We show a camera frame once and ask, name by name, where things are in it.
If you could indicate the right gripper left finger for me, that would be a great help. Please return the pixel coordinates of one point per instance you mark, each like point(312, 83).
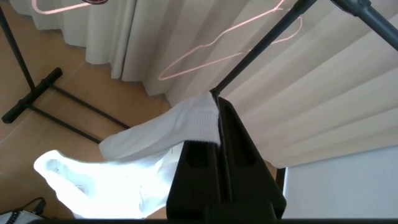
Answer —
point(196, 186)

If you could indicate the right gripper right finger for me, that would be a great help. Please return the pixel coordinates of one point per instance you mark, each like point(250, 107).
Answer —
point(252, 186)

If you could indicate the white printed t-shirt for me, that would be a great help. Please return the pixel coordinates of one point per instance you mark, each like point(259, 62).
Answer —
point(174, 130)

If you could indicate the black clothes rack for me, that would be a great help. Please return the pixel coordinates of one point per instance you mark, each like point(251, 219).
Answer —
point(264, 44)

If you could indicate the beige curtain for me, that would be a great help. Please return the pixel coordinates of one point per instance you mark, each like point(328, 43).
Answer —
point(311, 109)

